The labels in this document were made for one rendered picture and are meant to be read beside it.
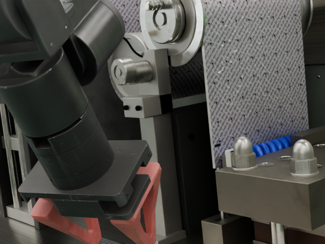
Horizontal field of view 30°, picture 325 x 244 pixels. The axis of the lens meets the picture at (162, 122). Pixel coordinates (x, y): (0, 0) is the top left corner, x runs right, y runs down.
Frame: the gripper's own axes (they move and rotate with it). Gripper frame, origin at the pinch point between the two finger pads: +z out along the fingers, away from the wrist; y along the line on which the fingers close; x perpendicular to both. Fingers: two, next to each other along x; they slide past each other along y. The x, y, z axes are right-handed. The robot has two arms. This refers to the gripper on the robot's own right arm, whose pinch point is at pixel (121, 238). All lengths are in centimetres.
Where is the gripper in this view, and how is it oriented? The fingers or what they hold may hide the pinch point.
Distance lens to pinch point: 56.8
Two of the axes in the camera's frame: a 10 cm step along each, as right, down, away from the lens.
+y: -8.8, 0.2, 4.7
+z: 3.2, 7.7, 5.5
